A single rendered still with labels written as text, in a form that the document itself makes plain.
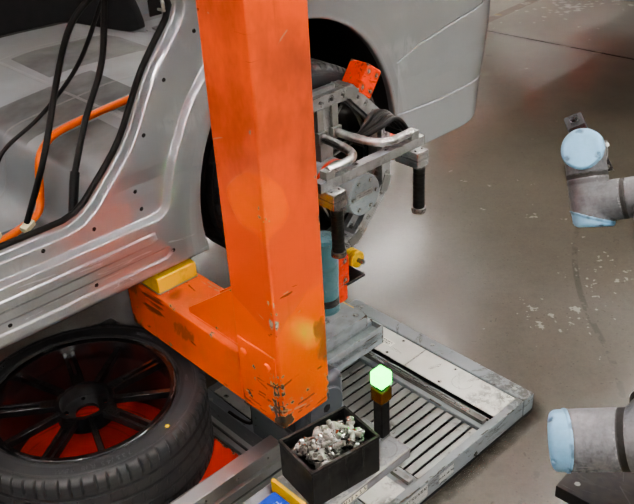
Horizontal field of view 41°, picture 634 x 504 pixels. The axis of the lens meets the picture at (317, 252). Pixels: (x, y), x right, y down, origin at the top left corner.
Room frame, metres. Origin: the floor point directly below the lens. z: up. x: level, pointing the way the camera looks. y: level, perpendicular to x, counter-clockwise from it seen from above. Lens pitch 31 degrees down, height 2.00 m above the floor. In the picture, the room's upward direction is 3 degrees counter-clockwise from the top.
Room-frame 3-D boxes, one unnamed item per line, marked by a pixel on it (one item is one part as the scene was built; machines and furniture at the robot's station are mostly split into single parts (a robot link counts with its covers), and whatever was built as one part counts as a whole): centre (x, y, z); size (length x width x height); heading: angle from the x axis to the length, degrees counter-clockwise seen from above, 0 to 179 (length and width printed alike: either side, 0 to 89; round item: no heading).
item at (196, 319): (1.96, 0.33, 0.69); 0.52 x 0.17 x 0.35; 42
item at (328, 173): (2.17, -0.04, 1.03); 0.19 x 0.18 x 0.11; 42
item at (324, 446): (1.51, 0.00, 0.51); 0.20 x 0.14 x 0.13; 124
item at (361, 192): (2.27, -0.08, 0.85); 0.21 x 0.14 x 0.14; 42
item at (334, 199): (2.06, -0.04, 0.93); 0.09 x 0.05 x 0.05; 42
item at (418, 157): (2.29, -0.29, 0.93); 0.09 x 0.05 x 0.05; 42
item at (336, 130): (2.30, -0.19, 1.03); 0.19 x 0.18 x 0.11; 42
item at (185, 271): (2.09, 0.44, 0.71); 0.14 x 0.14 x 0.05; 42
